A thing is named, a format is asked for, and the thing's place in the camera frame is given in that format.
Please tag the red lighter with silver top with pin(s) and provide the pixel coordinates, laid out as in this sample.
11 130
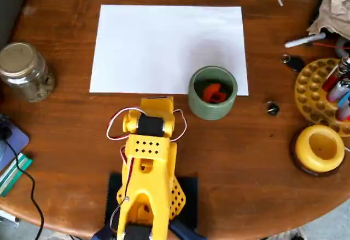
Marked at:
332 80

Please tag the black plug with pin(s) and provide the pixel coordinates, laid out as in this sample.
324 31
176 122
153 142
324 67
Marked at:
5 133

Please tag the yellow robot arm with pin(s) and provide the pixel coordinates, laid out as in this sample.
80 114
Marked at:
147 174

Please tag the yellow dimpled round tray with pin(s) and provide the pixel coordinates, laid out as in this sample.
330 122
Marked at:
309 92

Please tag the green white book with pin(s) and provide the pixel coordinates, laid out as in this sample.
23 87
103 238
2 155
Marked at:
13 174

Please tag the orange plastic object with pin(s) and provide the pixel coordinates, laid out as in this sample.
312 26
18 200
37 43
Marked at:
213 93

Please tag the crumpled brown paper bag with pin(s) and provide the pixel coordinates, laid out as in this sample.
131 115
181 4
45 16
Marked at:
336 10

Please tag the yellow round holder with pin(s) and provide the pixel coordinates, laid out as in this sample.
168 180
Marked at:
293 152

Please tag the gray tube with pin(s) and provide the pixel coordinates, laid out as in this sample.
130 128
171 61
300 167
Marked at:
340 47

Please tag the white marker pen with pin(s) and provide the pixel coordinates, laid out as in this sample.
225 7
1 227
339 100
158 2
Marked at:
303 41

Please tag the white paper sheet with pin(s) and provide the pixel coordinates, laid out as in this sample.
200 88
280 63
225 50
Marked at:
169 46

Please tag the pink red lighter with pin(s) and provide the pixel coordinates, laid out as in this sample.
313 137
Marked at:
343 113

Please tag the green ribbed ceramic cup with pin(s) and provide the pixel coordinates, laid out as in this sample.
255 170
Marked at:
209 111

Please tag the glass jar with gold lid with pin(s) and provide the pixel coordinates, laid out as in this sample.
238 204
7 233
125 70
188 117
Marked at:
22 70

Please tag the white device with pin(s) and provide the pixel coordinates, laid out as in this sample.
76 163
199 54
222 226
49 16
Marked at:
8 219

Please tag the purple notebook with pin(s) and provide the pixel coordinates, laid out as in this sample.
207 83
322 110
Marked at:
19 141

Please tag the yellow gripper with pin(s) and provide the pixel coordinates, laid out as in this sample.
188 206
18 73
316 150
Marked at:
157 101

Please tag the small black nut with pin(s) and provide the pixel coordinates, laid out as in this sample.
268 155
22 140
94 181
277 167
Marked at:
272 108

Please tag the blue lighter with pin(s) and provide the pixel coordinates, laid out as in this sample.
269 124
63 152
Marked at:
344 100

